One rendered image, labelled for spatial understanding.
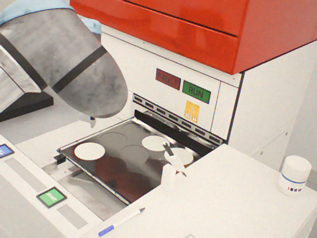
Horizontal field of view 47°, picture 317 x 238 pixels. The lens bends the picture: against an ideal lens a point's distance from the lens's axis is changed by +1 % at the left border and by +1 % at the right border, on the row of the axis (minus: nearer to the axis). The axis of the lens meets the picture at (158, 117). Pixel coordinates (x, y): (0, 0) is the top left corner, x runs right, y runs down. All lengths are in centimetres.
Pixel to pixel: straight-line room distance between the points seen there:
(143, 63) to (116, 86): 78
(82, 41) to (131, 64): 85
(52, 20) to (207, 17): 61
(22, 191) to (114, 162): 32
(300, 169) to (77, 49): 70
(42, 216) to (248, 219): 51
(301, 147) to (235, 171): 177
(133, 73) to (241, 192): 66
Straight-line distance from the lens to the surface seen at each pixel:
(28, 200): 99
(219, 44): 110
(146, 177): 115
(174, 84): 131
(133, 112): 150
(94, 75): 59
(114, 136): 133
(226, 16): 108
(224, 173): 111
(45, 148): 141
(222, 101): 121
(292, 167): 106
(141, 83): 143
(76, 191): 112
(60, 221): 93
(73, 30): 61
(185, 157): 126
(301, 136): 285
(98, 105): 62
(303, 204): 110
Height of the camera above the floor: 162
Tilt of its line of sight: 29 degrees down
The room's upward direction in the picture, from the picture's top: 7 degrees clockwise
